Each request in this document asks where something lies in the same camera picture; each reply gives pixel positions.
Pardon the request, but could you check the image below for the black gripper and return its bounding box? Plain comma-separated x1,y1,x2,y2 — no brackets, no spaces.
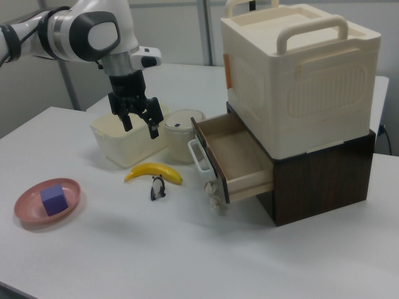
107,70,165,140

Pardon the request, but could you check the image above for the small panda toy figure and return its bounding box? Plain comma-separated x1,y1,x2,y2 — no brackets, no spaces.
150,174,167,202

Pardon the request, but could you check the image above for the wooden drawer with dark front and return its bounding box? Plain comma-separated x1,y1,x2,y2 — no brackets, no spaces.
190,112,276,205

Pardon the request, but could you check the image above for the cream plastic drawer cabinet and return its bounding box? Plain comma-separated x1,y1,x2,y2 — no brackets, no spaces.
220,0,382,160

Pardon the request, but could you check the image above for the open cream plastic bin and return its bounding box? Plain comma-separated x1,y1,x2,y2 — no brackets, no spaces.
90,104,171,169

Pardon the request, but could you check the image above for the small lidded cream container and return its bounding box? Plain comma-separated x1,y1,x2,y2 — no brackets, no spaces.
162,108,207,164

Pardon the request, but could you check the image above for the yellow banana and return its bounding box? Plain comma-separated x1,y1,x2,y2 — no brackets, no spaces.
123,162,184,187

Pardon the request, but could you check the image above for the purple cube block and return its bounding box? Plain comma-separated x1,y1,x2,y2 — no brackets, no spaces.
39,184,70,217

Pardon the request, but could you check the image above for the pink round plate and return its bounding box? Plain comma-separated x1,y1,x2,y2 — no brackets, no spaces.
13,178,82,226

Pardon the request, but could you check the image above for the dark wood cabinet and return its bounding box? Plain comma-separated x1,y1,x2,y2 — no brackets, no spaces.
226,102,377,228

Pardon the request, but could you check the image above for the white drawer handle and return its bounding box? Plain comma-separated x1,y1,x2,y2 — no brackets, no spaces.
187,138,218,179

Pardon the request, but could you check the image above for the grey partition post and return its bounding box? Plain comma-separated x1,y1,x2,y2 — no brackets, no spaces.
201,0,216,67
58,59,79,110

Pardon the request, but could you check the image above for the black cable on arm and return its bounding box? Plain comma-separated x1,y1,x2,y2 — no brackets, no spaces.
0,24,41,68

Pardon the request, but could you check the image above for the black wall cable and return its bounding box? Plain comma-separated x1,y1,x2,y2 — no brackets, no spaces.
378,123,393,156

